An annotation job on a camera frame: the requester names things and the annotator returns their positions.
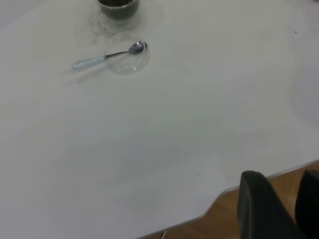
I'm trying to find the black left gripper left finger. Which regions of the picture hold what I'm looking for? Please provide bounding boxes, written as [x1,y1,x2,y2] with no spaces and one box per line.
[236,170,307,239]

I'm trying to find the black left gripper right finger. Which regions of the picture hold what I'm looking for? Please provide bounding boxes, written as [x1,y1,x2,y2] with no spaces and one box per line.
[295,169,319,239]

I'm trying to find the metal spoon with pale-blue handle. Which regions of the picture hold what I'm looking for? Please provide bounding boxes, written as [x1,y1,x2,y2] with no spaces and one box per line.
[72,40,148,70]

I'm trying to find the clear round glass lid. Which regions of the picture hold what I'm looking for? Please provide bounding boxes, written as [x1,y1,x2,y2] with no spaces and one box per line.
[104,32,151,75]

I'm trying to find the dark coffee beans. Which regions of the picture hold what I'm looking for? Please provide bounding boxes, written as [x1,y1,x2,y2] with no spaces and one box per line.
[97,0,140,20]

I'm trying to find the clear double-wall glass cup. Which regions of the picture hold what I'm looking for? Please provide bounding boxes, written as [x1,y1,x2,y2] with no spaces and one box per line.
[87,0,165,38]

